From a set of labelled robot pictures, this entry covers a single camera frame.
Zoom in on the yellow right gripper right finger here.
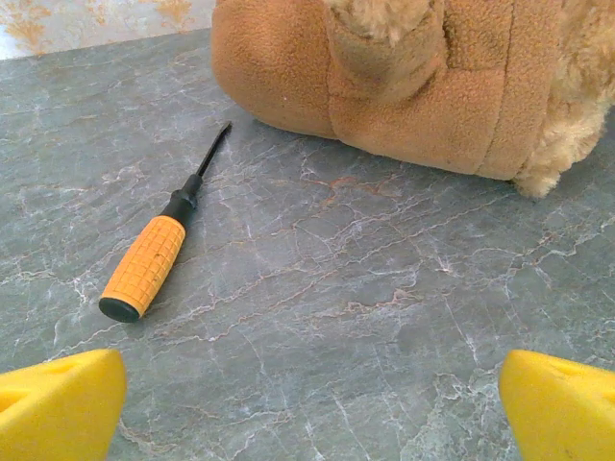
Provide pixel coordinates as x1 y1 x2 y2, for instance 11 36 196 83
498 349 615 461

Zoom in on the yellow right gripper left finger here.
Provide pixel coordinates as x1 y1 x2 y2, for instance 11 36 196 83
0 349 128 461

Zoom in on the brown plush toy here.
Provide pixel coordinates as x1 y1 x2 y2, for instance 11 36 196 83
210 0 615 199

